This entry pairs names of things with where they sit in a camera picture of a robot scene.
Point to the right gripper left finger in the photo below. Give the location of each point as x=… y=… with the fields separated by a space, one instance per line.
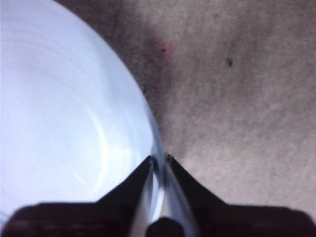
x=98 y=219

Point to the round blue plate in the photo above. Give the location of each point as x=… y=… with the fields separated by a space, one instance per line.
x=61 y=98

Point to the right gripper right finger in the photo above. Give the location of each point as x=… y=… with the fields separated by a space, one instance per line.
x=234 y=222

